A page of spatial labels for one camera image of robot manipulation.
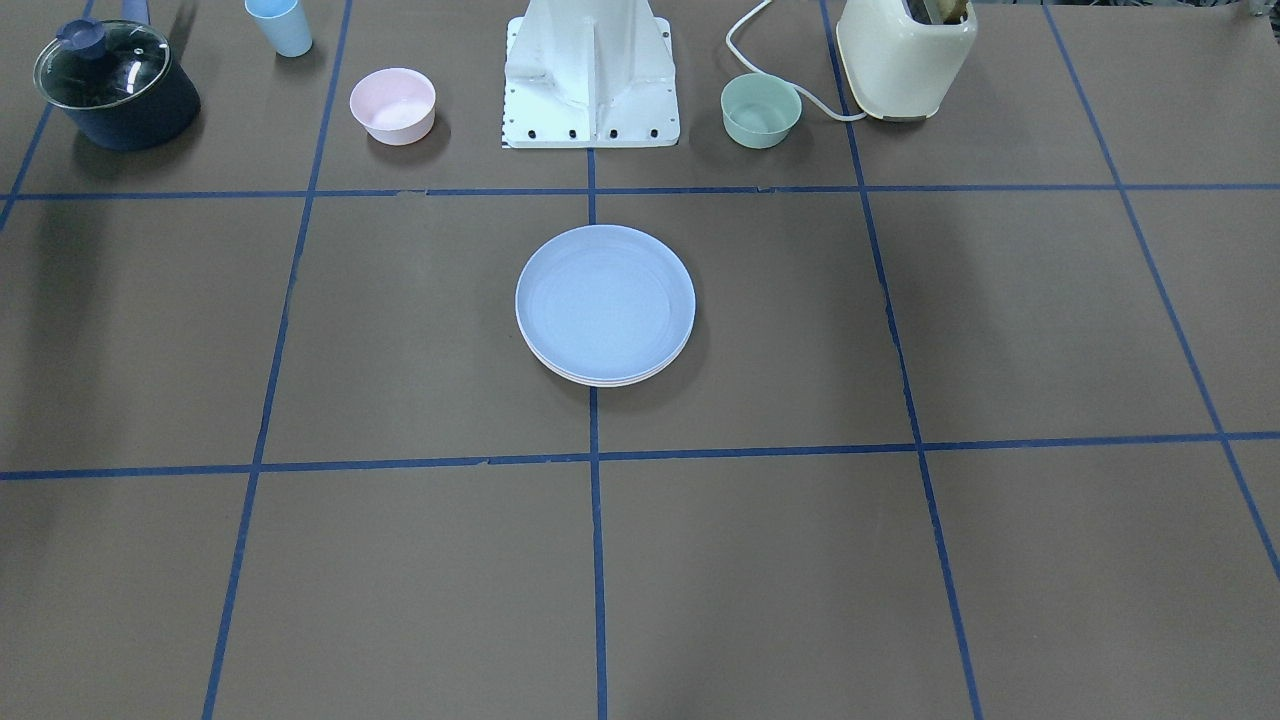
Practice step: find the blue plate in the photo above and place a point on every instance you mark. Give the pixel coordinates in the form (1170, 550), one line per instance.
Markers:
(596, 296)

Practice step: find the pink plate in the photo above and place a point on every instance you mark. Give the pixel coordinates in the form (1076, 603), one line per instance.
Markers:
(634, 371)

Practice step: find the beige plate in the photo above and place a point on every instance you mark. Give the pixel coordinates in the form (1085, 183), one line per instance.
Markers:
(604, 382)

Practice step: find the green bowl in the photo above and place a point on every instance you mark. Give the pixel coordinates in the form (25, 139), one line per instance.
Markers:
(758, 111)

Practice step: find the pink bowl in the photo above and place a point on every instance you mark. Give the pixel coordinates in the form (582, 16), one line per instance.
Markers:
(396, 106)

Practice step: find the cream toaster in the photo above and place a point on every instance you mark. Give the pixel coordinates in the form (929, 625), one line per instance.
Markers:
(901, 57)

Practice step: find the light blue cup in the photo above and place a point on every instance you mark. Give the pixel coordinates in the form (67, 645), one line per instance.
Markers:
(284, 24)

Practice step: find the dark blue pot with lid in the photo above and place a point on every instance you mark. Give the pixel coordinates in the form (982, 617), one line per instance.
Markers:
(119, 80)

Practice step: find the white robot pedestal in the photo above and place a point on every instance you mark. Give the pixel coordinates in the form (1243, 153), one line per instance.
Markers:
(589, 75)

